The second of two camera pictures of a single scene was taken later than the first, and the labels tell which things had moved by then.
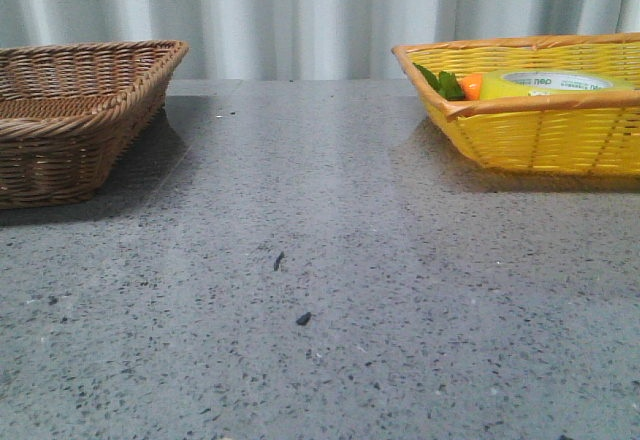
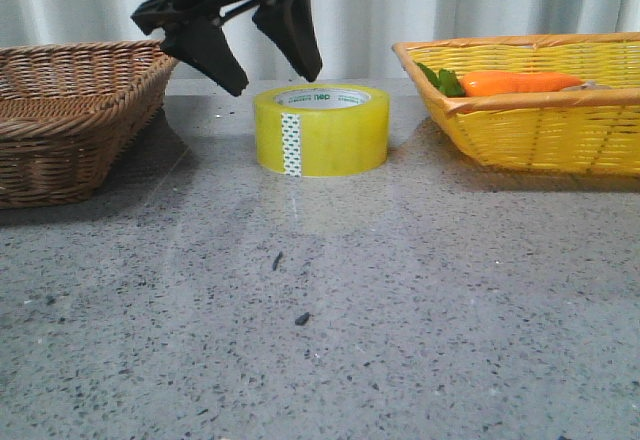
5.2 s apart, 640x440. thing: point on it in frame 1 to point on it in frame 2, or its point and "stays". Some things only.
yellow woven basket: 591,134 stays
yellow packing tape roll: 519,83 to 322,130
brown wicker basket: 67,109 stays
